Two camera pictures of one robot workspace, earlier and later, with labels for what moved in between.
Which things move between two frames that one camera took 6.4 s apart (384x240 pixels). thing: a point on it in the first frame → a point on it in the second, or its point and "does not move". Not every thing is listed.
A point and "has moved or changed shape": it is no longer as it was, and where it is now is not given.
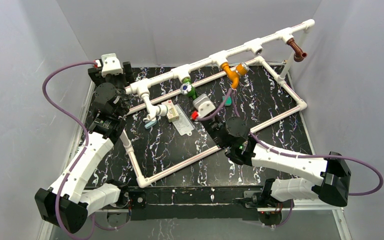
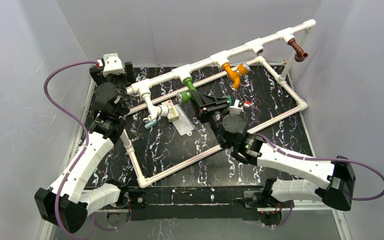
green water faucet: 186,88 has moved or changed shape
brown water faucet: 299,55 does not move
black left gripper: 128,78 does not move
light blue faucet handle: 148,124 does not move
